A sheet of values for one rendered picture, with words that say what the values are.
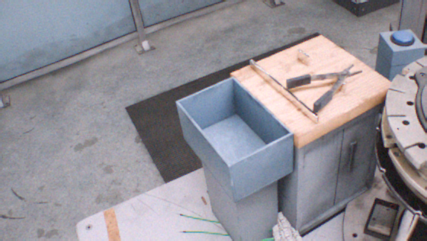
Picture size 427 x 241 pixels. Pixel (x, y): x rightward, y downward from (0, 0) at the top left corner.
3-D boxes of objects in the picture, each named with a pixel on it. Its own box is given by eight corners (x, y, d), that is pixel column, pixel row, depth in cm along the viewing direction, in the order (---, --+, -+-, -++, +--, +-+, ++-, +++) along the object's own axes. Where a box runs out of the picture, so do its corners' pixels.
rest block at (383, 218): (396, 213, 78) (398, 207, 76) (389, 236, 74) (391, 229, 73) (375, 207, 79) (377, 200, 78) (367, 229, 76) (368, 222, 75)
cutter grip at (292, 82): (287, 90, 67) (287, 81, 66) (285, 87, 67) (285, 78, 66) (311, 84, 67) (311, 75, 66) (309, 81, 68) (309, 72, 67)
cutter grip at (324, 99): (316, 114, 62) (317, 105, 61) (312, 111, 63) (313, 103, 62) (332, 99, 64) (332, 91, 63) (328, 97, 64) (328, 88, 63)
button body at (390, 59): (404, 139, 96) (425, 46, 79) (377, 144, 96) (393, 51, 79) (393, 119, 101) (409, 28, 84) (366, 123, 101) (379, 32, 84)
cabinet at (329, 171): (295, 242, 80) (299, 148, 63) (244, 181, 93) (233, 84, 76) (371, 194, 86) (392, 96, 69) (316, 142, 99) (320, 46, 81)
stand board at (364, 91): (298, 149, 63) (298, 137, 61) (231, 84, 76) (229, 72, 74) (393, 96, 69) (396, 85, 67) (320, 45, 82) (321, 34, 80)
